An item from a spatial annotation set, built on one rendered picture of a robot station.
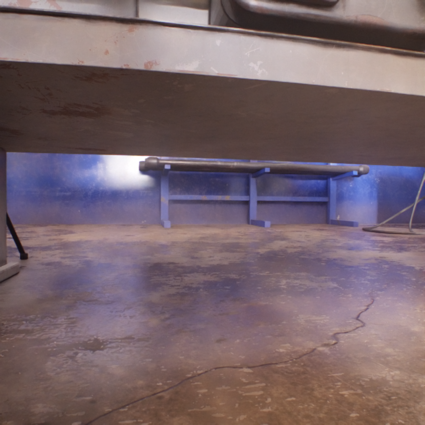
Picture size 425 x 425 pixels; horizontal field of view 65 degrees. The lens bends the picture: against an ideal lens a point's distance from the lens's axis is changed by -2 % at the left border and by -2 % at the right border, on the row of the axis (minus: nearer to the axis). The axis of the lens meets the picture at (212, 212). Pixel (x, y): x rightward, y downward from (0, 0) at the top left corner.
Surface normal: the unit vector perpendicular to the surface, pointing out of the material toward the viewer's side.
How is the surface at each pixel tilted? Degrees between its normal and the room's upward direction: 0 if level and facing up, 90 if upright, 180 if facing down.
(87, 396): 0
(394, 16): 90
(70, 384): 0
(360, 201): 90
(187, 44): 90
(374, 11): 90
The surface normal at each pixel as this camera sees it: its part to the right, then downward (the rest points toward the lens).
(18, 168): 0.19, 0.03
